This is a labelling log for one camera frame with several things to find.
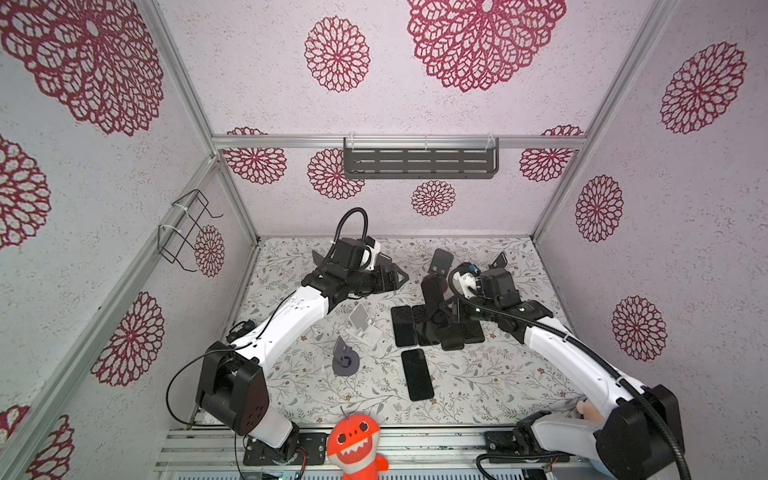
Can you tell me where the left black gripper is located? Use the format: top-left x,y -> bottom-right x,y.
348,262 -> 409,299

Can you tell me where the phone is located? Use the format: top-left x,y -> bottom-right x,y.
412,305 -> 440,346
390,305 -> 417,348
421,274 -> 446,319
460,321 -> 485,344
435,324 -> 465,351
401,349 -> 434,402

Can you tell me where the black stand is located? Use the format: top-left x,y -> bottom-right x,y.
488,252 -> 508,269

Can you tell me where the wooden round stand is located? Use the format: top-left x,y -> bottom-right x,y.
312,250 -> 327,271
428,248 -> 454,278

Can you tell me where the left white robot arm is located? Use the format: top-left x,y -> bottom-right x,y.
195,207 -> 408,454

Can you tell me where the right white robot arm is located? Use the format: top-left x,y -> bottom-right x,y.
421,262 -> 692,479

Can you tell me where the white phone stand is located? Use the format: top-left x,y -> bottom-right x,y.
347,302 -> 383,349

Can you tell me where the grey round stand front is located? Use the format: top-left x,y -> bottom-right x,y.
332,336 -> 361,377

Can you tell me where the small black alarm clock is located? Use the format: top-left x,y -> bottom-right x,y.
226,320 -> 256,344

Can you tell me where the boy doll plush toy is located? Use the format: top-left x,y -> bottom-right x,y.
576,399 -> 604,423

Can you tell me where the red shark plush toy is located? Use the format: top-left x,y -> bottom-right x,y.
326,414 -> 389,480

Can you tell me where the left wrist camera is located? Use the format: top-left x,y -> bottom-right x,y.
360,236 -> 381,270

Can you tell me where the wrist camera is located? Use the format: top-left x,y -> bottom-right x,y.
451,262 -> 482,298
360,236 -> 381,270

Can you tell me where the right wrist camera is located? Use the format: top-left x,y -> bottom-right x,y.
451,262 -> 482,298

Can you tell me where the grey wall shelf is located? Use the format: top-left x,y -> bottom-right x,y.
342,138 -> 500,180

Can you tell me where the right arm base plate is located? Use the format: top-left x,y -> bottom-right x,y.
483,428 -> 571,463

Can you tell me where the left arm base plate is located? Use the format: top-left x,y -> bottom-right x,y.
243,432 -> 328,467

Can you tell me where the black wire wall rack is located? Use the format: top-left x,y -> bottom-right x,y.
155,189 -> 225,277

